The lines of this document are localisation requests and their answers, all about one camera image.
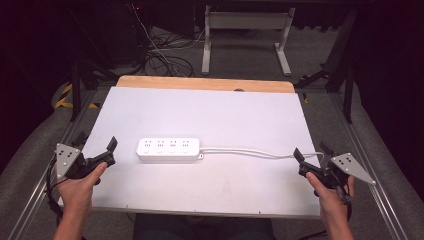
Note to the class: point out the white board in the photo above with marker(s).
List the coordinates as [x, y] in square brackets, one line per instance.
[206, 113]

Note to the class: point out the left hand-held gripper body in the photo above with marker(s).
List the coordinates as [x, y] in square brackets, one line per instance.
[66, 156]

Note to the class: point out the white metal stand frame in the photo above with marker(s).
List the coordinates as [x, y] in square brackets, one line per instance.
[246, 20]

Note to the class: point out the wooden table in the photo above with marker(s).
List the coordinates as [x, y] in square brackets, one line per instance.
[200, 83]

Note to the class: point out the person's right hand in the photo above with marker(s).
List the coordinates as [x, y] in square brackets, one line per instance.
[330, 203]

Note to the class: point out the person's left hand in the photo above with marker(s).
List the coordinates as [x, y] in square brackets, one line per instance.
[77, 195]

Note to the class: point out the person's legs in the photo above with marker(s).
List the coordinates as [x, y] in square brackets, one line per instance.
[203, 228]

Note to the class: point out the black tripod stand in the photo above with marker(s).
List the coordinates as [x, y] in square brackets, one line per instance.
[76, 86]

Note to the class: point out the aluminium rail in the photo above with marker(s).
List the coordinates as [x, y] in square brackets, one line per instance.
[366, 173]
[43, 180]

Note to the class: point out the white power strip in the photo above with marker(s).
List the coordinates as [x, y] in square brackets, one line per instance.
[168, 149]

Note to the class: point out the yellow black hazard tape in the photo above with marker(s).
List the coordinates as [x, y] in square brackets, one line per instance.
[65, 96]

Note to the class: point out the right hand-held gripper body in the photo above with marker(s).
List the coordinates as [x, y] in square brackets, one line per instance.
[351, 167]

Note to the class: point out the black metal stand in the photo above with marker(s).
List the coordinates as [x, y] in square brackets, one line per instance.
[343, 66]

